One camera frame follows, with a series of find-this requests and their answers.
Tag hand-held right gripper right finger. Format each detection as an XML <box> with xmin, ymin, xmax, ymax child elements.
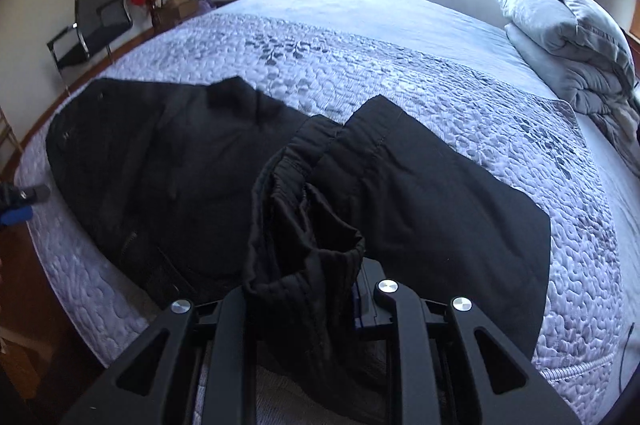
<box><xmin>353</xmin><ymin>258</ymin><xmax>582</xmax><ymax>425</ymax></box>

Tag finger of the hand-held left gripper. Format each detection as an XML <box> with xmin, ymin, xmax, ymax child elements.
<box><xmin>0</xmin><ymin>183</ymin><xmax>52</xmax><ymax>227</ymax></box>

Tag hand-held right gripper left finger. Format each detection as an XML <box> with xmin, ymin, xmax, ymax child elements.
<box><xmin>59</xmin><ymin>287</ymin><xmax>258</xmax><ymax>425</ymax></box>

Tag black pants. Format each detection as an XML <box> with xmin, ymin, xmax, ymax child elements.
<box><xmin>241</xmin><ymin>95</ymin><xmax>552</xmax><ymax>425</ymax></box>

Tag black jacket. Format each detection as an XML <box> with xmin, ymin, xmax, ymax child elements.
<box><xmin>46</xmin><ymin>76</ymin><xmax>313</xmax><ymax>308</ymax></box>

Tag black office chair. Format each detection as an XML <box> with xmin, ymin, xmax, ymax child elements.
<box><xmin>46</xmin><ymin>0</ymin><xmax>134</xmax><ymax>72</ymax></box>

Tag bed with quilted grey cover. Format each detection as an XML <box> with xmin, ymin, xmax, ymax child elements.
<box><xmin>14</xmin><ymin>0</ymin><xmax>640</xmax><ymax>425</ymax></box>

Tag cardboard box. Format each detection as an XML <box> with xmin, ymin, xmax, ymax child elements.
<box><xmin>154</xmin><ymin>0</ymin><xmax>200</xmax><ymax>30</ymax></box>

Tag folded grey duvet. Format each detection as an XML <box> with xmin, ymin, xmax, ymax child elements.
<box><xmin>494</xmin><ymin>0</ymin><xmax>640</xmax><ymax>178</ymax></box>

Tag black cable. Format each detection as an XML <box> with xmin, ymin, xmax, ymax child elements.
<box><xmin>618</xmin><ymin>324</ymin><xmax>637</xmax><ymax>396</ymax></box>

